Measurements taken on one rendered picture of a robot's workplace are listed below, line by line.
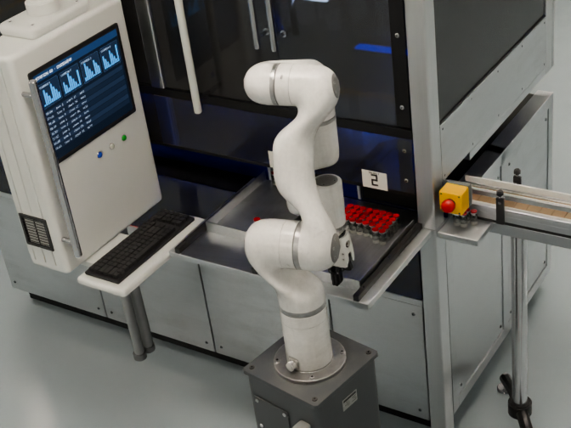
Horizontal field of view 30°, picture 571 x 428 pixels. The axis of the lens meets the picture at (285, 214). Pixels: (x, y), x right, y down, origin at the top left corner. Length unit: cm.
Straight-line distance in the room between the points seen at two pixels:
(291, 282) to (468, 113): 94
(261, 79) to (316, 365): 75
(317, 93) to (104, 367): 216
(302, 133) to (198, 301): 164
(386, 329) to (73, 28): 139
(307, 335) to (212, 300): 131
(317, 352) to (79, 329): 201
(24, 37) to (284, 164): 103
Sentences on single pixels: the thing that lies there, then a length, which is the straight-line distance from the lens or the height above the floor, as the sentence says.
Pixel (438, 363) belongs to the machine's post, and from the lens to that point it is 354.
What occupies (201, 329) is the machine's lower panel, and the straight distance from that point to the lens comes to 410.
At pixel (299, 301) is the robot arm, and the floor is 109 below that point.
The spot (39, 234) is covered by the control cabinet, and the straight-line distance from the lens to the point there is 343.
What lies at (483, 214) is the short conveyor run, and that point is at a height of 90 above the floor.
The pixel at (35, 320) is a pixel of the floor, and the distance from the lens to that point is 472.
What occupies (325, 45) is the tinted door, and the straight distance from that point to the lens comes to 312.
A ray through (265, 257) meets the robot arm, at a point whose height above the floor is 122.
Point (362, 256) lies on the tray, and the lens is 313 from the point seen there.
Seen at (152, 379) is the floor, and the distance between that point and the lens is 423.
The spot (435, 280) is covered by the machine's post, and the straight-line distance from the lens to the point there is 333.
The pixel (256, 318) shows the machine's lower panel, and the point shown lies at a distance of 388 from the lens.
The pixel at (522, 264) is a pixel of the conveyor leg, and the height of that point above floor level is 72.
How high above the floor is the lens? 264
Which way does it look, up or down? 31 degrees down
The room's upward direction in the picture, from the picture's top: 8 degrees counter-clockwise
